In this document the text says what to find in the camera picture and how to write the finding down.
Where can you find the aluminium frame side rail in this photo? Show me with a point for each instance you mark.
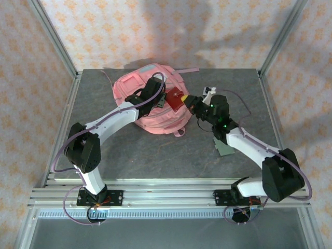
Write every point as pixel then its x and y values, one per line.
pixel 64 116
pixel 269 103

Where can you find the red wallet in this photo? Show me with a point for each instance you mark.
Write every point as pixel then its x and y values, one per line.
pixel 175 99

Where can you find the pink backpack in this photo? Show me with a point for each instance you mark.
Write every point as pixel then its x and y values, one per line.
pixel 155 122

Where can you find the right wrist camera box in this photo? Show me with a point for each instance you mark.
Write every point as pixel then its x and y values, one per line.
pixel 208 91

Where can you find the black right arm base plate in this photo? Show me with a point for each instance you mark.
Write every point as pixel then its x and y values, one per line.
pixel 219 197

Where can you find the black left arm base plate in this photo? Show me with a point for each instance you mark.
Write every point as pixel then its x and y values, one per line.
pixel 114 198

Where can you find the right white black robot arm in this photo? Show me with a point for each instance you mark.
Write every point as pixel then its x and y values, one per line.
pixel 249 147

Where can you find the aluminium frame cross rail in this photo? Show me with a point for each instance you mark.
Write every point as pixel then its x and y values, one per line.
pixel 168 194

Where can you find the aluminium frame post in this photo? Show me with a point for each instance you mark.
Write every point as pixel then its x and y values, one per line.
pixel 55 39
pixel 281 39

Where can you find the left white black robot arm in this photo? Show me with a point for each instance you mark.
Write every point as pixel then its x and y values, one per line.
pixel 111 122

